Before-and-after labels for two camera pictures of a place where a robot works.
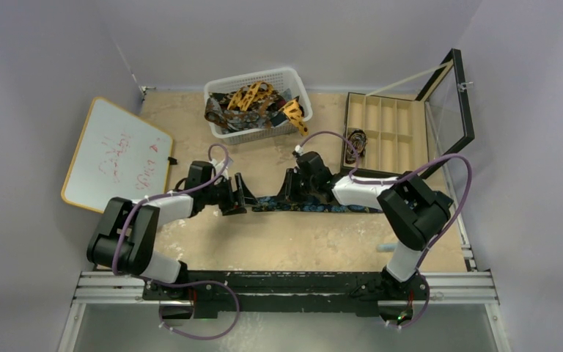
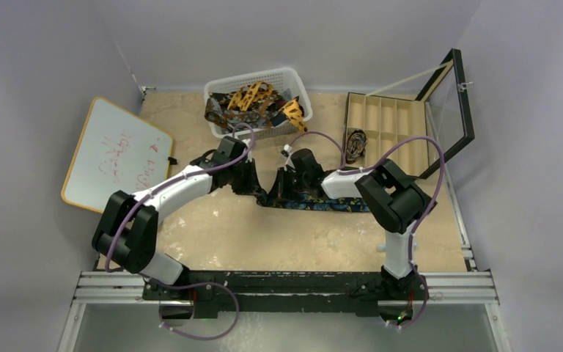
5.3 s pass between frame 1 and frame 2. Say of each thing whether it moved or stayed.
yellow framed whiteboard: stayed
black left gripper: moved
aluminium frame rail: stayed
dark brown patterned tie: stayed
